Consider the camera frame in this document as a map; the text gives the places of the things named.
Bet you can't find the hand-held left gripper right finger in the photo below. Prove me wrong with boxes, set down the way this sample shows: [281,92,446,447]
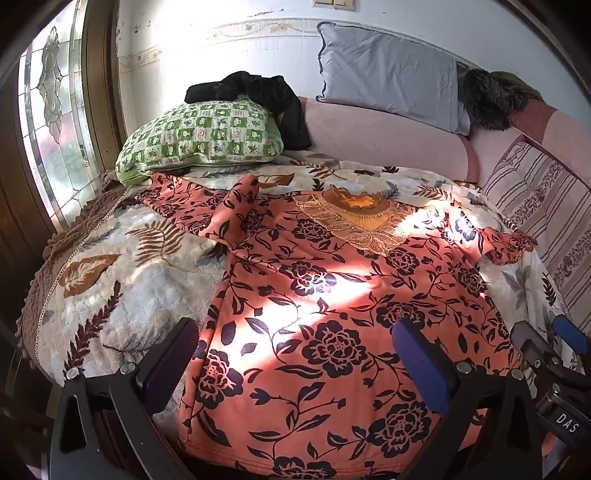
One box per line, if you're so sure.
[392,318,555,480]

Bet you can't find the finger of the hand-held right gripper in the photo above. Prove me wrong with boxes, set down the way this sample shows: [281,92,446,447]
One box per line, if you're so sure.
[510,320,555,370]
[551,315,589,365]

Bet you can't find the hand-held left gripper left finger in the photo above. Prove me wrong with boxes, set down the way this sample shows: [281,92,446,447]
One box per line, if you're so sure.
[48,318,200,480]

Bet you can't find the orange floral shirt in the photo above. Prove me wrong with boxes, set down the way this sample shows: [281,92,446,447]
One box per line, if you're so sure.
[139,172,539,480]

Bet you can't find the leaf print fleece blanket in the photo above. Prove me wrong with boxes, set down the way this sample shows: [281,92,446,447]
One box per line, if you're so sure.
[37,150,578,416]

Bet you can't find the pink striped bedding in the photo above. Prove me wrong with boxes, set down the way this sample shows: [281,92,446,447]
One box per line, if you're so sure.
[480,99,591,324]

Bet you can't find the brown lace-edged bedspread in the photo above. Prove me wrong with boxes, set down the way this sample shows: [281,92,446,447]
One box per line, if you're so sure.
[16,182,127,365]

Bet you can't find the green checkered pillow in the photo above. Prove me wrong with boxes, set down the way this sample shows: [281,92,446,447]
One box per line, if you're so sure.
[115,95,284,185]

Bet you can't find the pink rolled quilt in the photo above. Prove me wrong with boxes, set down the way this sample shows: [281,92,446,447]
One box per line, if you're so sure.
[298,96,481,184]

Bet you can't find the dark furry cushion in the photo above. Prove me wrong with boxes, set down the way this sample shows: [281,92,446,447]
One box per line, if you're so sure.
[462,67,529,131]

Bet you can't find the black garment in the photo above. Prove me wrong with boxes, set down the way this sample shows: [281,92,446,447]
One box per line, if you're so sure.
[185,71,313,151]

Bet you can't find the stained glass window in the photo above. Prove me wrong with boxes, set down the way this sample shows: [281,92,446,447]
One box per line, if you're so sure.
[18,0,105,232]

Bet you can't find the grey pillow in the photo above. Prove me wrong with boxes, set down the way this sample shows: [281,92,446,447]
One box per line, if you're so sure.
[316,21,472,136]

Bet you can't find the brown wooden window frame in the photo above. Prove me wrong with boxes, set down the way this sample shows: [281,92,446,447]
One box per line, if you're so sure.
[0,0,127,259]

